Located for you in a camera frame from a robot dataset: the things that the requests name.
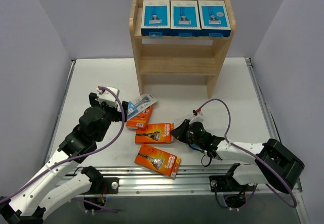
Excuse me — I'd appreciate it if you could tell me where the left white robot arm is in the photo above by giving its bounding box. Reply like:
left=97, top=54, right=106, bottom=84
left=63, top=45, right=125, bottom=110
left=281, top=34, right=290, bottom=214
left=1, top=93, right=128, bottom=223

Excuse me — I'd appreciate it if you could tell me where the orange Gillette Fusion box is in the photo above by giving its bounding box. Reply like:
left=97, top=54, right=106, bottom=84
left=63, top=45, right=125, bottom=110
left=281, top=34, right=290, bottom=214
left=134, top=144, right=181, bottom=179
left=135, top=123, right=174, bottom=144

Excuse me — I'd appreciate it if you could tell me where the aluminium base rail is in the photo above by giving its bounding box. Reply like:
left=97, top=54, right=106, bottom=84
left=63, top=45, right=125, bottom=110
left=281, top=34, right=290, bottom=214
left=27, top=57, right=303, bottom=198

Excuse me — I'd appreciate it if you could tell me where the wooden shelf unit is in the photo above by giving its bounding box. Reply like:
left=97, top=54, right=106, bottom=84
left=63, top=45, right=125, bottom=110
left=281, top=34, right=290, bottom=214
left=129, top=0, right=236, bottom=98

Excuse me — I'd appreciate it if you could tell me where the clear blister razor pack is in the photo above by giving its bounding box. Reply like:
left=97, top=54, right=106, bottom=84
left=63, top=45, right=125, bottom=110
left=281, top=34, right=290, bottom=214
left=127, top=94, right=157, bottom=120
left=174, top=114, right=193, bottom=128

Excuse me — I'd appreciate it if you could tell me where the orange Gillette Styler box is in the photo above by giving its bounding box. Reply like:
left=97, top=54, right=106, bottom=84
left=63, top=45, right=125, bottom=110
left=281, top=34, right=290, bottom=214
left=126, top=105, right=153, bottom=130

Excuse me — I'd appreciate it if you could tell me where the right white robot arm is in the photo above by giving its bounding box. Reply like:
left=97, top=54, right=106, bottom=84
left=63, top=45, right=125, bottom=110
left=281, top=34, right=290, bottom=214
left=170, top=119, right=305, bottom=194

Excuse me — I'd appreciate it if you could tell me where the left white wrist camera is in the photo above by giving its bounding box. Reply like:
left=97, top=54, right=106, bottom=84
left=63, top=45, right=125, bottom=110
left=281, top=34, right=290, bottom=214
left=96, top=86, right=118, bottom=108

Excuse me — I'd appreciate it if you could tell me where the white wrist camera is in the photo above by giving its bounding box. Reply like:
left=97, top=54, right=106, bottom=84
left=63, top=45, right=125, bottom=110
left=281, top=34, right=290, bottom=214
left=96, top=86, right=118, bottom=108
left=190, top=109, right=205, bottom=124

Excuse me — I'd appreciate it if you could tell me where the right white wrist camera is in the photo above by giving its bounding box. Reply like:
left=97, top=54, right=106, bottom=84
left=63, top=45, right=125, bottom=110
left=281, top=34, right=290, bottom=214
left=190, top=109, right=205, bottom=124

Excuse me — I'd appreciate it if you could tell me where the blue Harry's razor box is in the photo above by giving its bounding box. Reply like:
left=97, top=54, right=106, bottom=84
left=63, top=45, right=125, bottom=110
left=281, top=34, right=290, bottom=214
left=170, top=0, right=201, bottom=37
left=198, top=0, right=231, bottom=37
left=141, top=0, right=171, bottom=37

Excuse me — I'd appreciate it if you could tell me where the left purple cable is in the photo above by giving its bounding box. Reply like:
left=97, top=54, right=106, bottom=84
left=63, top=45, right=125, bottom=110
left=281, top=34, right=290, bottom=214
left=0, top=86, right=127, bottom=206

